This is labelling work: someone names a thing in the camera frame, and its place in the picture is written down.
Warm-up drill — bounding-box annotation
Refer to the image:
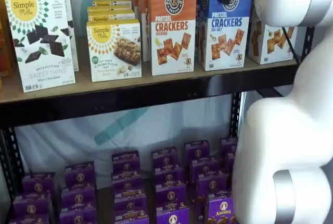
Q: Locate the blue white pretzel crackers box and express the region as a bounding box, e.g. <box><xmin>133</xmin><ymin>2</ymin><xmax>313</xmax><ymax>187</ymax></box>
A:
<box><xmin>199</xmin><ymin>0</ymin><xmax>254</xmax><ymax>72</ymax></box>
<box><xmin>194</xmin><ymin>0</ymin><xmax>227</xmax><ymax>65</ymax></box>

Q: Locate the yellow white pretzel crackers box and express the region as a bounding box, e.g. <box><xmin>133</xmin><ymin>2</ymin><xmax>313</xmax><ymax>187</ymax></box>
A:
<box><xmin>248</xmin><ymin>6</ymin><xmax>299</xmax><ymax>65</ymax></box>

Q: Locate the Simple Mills almond bars box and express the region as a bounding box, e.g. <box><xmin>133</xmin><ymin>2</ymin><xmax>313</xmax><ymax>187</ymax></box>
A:
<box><xmin>87</xmin><ymin>6</ymin><xmax>136</xmax><ymax>23</ymax></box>
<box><xmin>86</xmin><ymin>18</ymin><xmax>143</xmax><ymax>83</ymax></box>
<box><xmin>92</xmin><ymin>0</ymin><xmax>133</xmax><ymax>10</ymax></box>

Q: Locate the purple Annie's snack box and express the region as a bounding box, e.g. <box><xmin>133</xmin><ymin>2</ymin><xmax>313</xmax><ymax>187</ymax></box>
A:
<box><xmin>207</xmin><ymin>193</ymin><xmax>237</xmax><ymax>224</ymax></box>
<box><xmin>185</xmin><ymin>140</ymin><xmax>211</xmax><ymax>161</ymax></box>
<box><xmin>64</xmin><ymin>160</ymin><xmax>96</xmax><ymax>189</ymax></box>
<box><xmin>225</xmin><ymin>152</ymin><xmax>237</xmax><ymax>169</ymax></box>
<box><xmin>61</xmin><ymin>185</ymin><xmax>97</xmax><ymax>209</ymax></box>
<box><xmin>111</xmin><ymin>171</ymin><xmax>144</xmax><ymax>191</ymax></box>
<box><xmin>155</xmin><ymin>181</ymin><xmax>187</xmax><ymax>206</ymax></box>
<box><xmin>113</xmin><ymin>188</ymin><xmax>147</xmax><ymax>212</ymax></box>
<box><xmin>156</xmin><ymin>204</ymin><xmax>191</xmax><ymax>224</ymax></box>
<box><xmin>151</xmin><ymin>146</ymin><xmax>180</xmax><ymax>169</ymax></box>
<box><xmin>221</xmin><ymin>136</ymin><xmax>239</xmax><ymax>155</ymax></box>
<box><xmin>154</xmin><ymin>165</ymin><xmax>185</xmax><ymax>186</ymax></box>
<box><xmin>112</xmin><ymin>150</ymin><xmax>140</xmax><ymax>175</ymax></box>
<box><xmin>22</xmin><ymin>172</ymin><xmax>56</xmax><ymax>194</ymax></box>
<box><xmin>9</xmin><ymin>213</ymin><xmax>50</xmax><ymax>224</ymax></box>
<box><xmin>114</xmin><ymin>207</ymin><xmax>150</xmax><ymax>224</ymax></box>
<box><xmin>12</xmin><ymin>191</ymin><xmax>53</xmax><ymax>218</ymax></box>
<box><xmin>59</xmin><ymin>205</ymin><xmax>98</xmax><ymax>224</ymax></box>
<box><xmin>196</xmin><ymin>172</ymin><xmax>229</xmax><ymax>199</ymax></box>
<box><xmin>189</xmin><ymin>157</ymin><xmax>220</xmax><ymax>181</ymax></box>

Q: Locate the Simple Mills Sweet Thins box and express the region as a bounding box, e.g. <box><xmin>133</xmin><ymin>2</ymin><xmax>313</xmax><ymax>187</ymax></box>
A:
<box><xmin>5</xmin><ymin>0</ymin><xmax>76</xmax><ymax>93</ymax></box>
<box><xmin>17</xmin><ymin>0</ymin><xmax>80</xmax><ymax>72</ymax></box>

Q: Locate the orange cardboard snack box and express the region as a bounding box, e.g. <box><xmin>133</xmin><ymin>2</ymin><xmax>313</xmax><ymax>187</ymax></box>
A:
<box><xmin>0</xmin><ymin>0</ymin><xmax>15</xmax><ymax>79</ymax></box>

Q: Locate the thin black cable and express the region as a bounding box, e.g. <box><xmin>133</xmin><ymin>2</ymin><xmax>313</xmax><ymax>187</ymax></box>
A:
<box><xmin>281</xmin><ymin>26</ymin><xmax>300</xmax><ymax>64</ymax></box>

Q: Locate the black metal shelf frame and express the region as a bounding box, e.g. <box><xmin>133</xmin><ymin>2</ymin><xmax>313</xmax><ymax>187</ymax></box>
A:
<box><xmin>0</xmin><ymin>26</ymin><xmax>316</xmax><ymax>224</ymax></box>

